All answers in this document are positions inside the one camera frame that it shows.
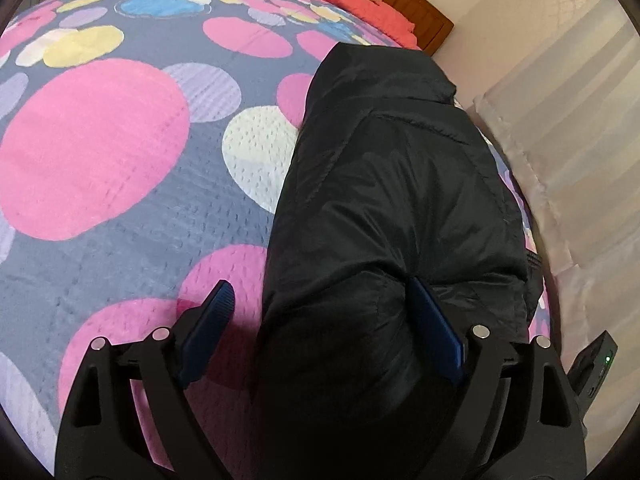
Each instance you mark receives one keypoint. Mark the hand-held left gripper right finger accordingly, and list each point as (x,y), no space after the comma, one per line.
(437,330)

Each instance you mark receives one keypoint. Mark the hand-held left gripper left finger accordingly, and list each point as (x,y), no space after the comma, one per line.
(207,330)

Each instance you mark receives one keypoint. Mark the black puffer jacket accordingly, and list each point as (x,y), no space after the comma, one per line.
(390,200)

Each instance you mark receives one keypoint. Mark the dotted colourful bedspread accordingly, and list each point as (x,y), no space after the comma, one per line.
(100,160)

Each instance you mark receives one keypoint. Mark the beige striped curtain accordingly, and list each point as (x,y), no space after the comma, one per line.
(575,160)

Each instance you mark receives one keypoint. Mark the wooden headboard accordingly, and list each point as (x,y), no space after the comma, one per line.
(425,15)

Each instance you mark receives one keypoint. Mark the pink quilted blanket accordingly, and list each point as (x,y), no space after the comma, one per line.
(350,5)

